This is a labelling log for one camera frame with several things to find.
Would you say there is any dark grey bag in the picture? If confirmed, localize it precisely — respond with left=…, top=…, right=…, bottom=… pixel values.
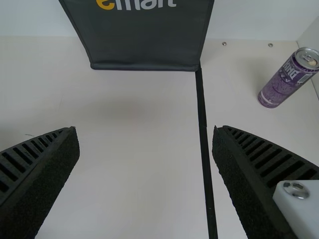
left=58, top=0, right=215, bottom=72

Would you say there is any purple can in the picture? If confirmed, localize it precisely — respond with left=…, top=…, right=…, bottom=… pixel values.
left=257, top=47, right=319, bottom=109

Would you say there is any black strip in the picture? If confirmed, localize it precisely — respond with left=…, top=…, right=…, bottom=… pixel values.
left=195, top=65, right=219, bottom=239

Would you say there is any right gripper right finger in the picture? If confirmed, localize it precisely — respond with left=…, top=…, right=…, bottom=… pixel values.
left=211, top=125, right=319, bottom=239

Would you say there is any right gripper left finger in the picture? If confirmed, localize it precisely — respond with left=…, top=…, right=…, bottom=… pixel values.
left=0, top=126, right=81, bottom=239

